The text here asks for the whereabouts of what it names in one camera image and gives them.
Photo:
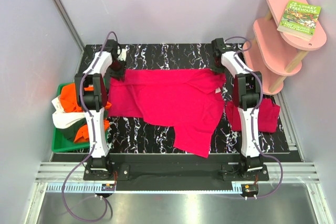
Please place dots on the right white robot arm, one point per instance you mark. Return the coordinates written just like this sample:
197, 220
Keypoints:
247, 97

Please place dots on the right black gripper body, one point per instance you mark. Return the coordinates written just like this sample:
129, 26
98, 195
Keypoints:
217, 68

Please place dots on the magenta t-shirt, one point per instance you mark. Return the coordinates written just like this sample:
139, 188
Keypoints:
188, 100

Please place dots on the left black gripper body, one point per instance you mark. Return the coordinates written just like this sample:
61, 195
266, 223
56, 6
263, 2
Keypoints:
116, 69

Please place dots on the aluminium rail frame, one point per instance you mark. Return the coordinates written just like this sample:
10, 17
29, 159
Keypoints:
289, 172

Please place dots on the white t-shirt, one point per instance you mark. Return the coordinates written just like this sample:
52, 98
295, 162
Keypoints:
62, 119

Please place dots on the green storey treehouse book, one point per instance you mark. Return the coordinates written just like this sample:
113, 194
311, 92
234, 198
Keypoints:
299, 20

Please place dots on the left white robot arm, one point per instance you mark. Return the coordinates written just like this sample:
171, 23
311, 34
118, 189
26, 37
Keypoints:
92, 98

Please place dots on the pink three-tier shelf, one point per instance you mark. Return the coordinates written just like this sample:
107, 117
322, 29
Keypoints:
277, 55

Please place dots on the orange t-shirt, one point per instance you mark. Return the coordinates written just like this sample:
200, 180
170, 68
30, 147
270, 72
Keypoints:
68, 101

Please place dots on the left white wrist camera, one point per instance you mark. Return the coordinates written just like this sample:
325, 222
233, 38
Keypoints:
123, 55

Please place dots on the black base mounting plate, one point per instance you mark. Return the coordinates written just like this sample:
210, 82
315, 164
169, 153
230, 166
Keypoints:
228, 166

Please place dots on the green plastic basket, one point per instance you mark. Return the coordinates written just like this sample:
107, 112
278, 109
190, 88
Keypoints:
60, 144

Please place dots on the folded dark pink t-shirt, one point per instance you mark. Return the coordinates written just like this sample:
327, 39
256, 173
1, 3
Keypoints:
267, 116

